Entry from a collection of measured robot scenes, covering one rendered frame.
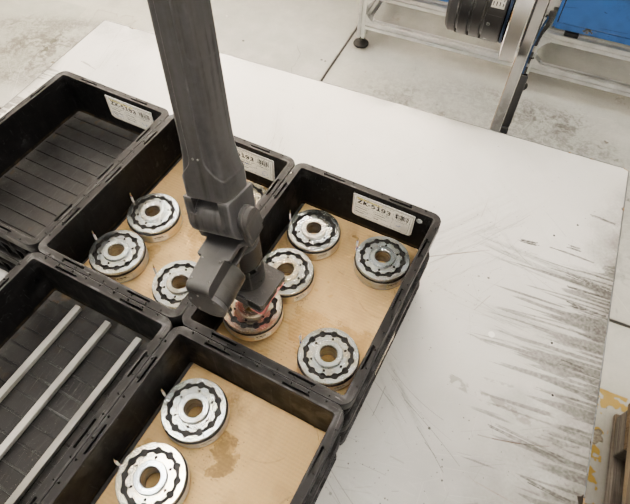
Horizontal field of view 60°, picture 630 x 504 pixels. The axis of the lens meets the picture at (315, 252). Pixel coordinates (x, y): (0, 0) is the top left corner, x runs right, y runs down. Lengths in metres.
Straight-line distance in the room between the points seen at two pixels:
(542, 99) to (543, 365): 1.92
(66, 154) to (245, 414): 0.73
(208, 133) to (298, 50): 2.38
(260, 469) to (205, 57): 0.59
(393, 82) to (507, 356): 1.90
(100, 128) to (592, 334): 1.16
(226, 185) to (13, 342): 0.56
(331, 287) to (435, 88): 1.93
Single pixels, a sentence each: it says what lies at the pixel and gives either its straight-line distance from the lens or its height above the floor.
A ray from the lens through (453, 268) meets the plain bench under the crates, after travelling 1.23.
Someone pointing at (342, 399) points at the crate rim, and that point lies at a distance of 0.81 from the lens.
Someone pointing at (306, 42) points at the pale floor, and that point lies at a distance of 3.04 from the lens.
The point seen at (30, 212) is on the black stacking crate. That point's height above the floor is 0.83.
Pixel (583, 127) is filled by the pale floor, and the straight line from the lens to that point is 2.83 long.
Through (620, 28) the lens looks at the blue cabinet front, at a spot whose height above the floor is 0.39.
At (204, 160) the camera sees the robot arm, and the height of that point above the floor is 1.24.
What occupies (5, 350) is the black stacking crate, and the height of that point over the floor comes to 0.83.
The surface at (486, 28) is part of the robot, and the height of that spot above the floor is 1.11.
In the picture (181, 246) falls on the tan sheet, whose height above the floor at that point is 0.83.
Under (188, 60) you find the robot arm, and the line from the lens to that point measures 0.60.
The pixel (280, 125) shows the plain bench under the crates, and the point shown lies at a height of 0.70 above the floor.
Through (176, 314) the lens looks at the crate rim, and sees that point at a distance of 0.89.
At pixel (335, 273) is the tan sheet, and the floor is 0.83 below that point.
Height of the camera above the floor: 1.69
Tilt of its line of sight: 55 degrees down
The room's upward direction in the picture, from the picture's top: 1 degrees clockwise
